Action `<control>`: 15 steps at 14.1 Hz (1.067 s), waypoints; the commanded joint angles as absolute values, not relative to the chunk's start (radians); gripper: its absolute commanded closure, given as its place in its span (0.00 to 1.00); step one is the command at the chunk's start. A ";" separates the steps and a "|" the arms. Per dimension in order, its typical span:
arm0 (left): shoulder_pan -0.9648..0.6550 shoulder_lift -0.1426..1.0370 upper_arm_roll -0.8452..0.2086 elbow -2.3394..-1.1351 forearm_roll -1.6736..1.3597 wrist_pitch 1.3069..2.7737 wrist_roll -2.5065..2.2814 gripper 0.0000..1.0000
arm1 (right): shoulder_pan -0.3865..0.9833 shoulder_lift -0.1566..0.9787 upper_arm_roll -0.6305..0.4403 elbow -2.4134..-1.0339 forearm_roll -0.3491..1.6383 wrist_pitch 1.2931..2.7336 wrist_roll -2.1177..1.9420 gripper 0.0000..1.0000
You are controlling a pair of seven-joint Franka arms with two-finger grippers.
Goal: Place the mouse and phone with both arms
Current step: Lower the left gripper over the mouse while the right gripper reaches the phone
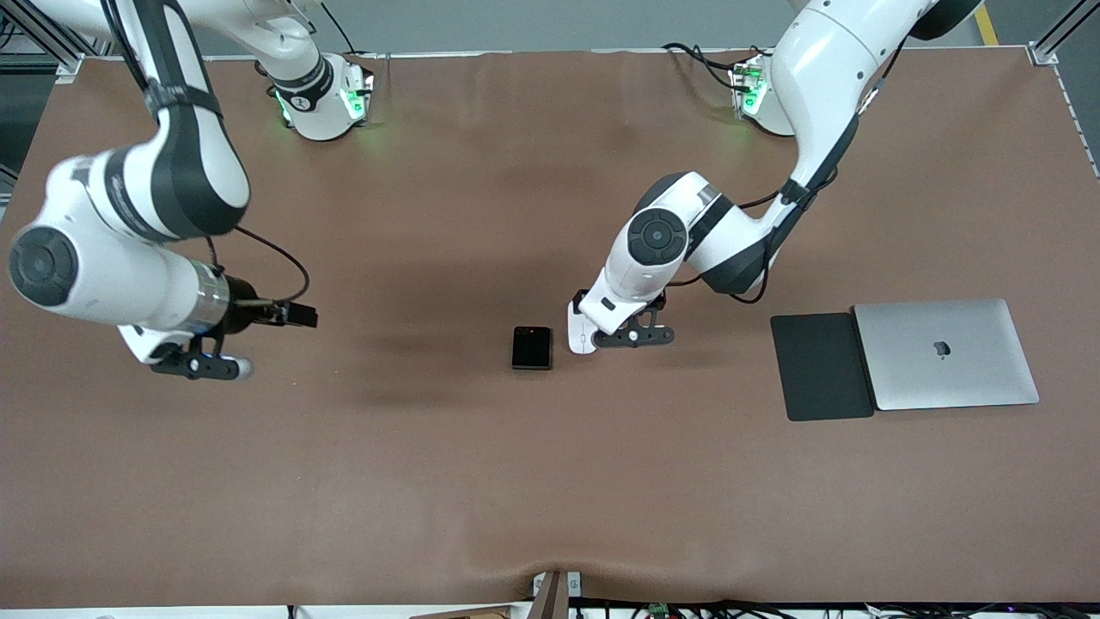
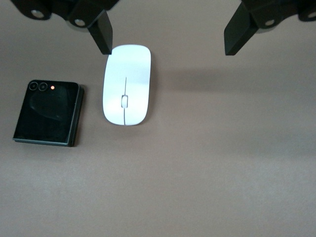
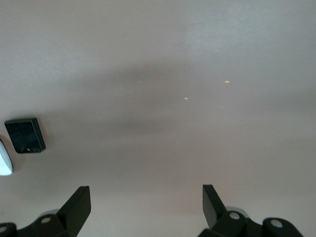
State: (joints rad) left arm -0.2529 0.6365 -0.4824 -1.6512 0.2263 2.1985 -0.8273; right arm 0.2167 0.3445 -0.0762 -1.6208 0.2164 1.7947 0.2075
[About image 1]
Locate white computer mouse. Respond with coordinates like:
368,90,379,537
567,299,600,355

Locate black phone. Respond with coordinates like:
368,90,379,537
511,326,553,371

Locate dark grey mouse pad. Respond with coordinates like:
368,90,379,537
770,312,876,422

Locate brown table cover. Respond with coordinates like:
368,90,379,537
0,47,1100,610

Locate silver closed laptop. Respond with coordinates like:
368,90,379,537
852,297,1041,412

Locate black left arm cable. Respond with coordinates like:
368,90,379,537
666,39,908,306

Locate black left arm base cables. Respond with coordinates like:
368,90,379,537
662,39,779,95

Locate black right arm base cable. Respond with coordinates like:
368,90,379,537
322,0,392,87

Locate aluminium frame profile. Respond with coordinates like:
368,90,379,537
0,0,113,83
1027,0,1100,66

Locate brown camera post with brackets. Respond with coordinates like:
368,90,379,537
531,569,583,619

